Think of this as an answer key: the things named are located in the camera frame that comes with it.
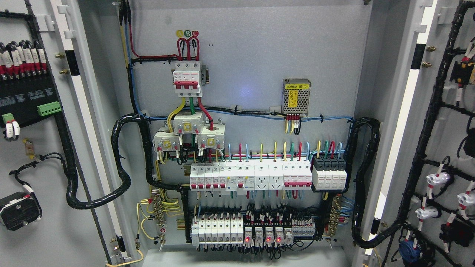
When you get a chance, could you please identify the grey cabinet door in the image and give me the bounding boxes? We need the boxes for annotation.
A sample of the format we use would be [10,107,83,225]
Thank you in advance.
[0,0,143,267]
[342,0,474,267]

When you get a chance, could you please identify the white current transformers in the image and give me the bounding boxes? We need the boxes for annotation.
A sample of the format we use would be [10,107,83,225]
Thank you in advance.
[153,112,226,152]

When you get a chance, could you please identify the white upper breaker row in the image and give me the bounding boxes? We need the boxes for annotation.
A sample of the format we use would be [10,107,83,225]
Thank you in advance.
[190,160,256,194]

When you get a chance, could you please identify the white socket breaker row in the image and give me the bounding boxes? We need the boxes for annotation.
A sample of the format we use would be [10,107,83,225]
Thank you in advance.
[254,159,312,190]

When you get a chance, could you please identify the metal mesh power supply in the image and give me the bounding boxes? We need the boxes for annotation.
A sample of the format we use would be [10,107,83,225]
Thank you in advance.
[281,78,311,114]

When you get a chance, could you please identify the red white main breaker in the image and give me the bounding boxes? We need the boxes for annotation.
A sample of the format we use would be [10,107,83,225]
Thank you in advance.
[173,61,209,98]

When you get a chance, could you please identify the white lower breaker row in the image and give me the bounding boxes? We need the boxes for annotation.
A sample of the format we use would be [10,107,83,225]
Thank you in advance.
[191,214,245,248]

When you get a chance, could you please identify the lower relay terminal row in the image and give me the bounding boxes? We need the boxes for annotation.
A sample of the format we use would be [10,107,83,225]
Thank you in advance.
[242,207,316,251]

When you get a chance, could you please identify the black surge protector block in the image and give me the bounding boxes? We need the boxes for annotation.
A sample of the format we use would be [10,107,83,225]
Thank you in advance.
[311,156,348,193]

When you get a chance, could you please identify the black digital power meter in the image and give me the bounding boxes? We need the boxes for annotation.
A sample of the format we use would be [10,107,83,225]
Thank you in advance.
[0,40,62,128]

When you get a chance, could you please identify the black left cable harness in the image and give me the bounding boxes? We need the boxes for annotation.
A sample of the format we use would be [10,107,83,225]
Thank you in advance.
[9,113,191,210]

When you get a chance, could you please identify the black cable harness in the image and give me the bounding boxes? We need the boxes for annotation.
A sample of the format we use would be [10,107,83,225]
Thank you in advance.
[9,113,191,210]
[345,117,399,249]

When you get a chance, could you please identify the black right cable harness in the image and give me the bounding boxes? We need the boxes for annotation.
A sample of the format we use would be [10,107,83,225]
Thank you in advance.
[345,117,399,249]

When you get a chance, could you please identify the white rotary selector switch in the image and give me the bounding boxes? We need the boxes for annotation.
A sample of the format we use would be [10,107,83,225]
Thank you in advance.
[0,192,42,231]

